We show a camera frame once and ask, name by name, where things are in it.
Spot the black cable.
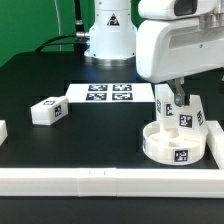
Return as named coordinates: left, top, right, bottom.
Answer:
left=34, top=31, right=91, bottom=54

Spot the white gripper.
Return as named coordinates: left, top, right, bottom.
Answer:
left=136, top=0, right=224, bottom=107

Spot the white marker sheet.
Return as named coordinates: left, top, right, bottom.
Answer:
left=66, top=83, right=154, bottom=103

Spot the white round stool seat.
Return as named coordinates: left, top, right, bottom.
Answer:
left=143, top=121, right=206, bottom=166

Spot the white front fence bar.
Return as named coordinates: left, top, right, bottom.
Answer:
left=0, top=168, right=224, bottom=198

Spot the white left fence bar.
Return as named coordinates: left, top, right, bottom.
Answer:
left=0, top=120, right=8, bottom=146

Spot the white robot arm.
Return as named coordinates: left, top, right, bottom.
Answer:
left=85, top=0, right=224, bottom=106

